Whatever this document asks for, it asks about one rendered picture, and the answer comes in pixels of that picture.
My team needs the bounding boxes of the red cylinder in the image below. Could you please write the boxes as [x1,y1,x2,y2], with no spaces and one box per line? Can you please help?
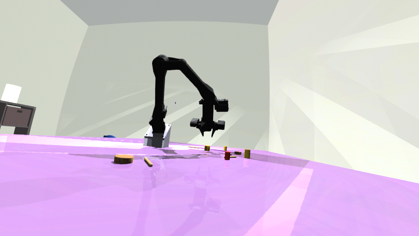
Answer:
[224,151,230,160]

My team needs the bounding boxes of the olive yellow cylinder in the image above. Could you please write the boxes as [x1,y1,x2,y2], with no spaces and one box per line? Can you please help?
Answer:
[244,149,250,158]

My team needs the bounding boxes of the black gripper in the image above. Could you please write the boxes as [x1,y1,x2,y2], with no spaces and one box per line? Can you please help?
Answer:
[190,113,225,137]

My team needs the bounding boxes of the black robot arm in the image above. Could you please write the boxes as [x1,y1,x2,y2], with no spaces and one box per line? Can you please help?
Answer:
[149,55,229,133]

